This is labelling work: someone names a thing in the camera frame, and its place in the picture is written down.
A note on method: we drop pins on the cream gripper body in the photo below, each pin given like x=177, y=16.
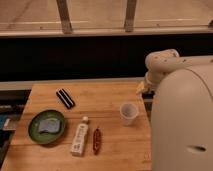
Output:
x=141, y=88

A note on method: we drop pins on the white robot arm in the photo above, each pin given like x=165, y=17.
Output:
x=182, y=110

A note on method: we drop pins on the red-brown oblong object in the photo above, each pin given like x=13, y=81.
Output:
x=96, y=141

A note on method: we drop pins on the black rectangular block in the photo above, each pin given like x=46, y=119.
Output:
x=65, y=98

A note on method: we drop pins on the white tube bottle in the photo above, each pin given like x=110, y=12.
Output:
x=79, y=140

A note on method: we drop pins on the blue sponge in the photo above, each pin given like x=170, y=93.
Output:
x=50, y=125

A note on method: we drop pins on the green plate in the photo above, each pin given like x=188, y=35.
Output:
x=46, y=138

